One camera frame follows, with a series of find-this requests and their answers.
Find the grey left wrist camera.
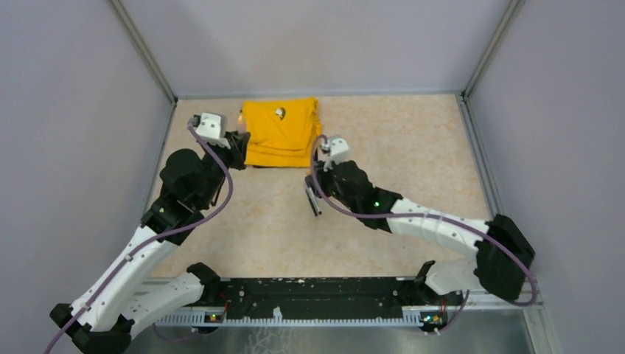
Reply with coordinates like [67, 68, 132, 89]
[189, 112, 231, 149]

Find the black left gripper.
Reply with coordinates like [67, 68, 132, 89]
[197, 130, 251, 207]

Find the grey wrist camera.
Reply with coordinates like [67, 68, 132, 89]
[320, 135, 351, 171]
[189, 112, 231, 149]

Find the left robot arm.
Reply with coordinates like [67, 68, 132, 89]
[50, 131, 251, 353]

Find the yellow folded shirt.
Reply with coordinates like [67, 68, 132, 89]
[240, 97, 322, 168]

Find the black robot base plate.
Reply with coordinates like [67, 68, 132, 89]
[187, 263, 464, 332]

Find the white marker pen black tip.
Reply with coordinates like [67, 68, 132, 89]
[308, 194, 322, 217]

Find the pink highlighter pen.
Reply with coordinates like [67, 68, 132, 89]
[237, 111, 247, 133]

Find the thin black pen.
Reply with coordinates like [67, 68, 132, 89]
[304, 187, 321, 217]

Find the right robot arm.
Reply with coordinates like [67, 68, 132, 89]
[305, 161, 537, 306]

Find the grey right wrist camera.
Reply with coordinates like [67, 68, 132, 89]
[320, 135, 351, 171]

